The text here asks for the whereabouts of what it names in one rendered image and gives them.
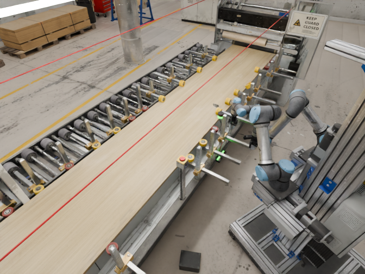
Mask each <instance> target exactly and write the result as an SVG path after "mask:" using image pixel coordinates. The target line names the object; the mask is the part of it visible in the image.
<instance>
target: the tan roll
mask: <svg viewBox="0 0 365 274"><path fill-rule="evenodd" d="M218 33H219V34H222V37H223V38H227V39H232V40H236V41H241V42H246V43H252V42H253V41H254V40H256V39H257V38H258V37H255V36H250V35H245V34H240V33H235V32H230V31H226V30H224V32H223V33H221V32H218ZM252 44H254V45H259V46H264V47H265V46H266V44H268V45H272V46H277V47H281V45H278V44H275V43H270V42H267V39H264V38H258V39H257V40H256V41H254V42H253V43H252Z"/></svg>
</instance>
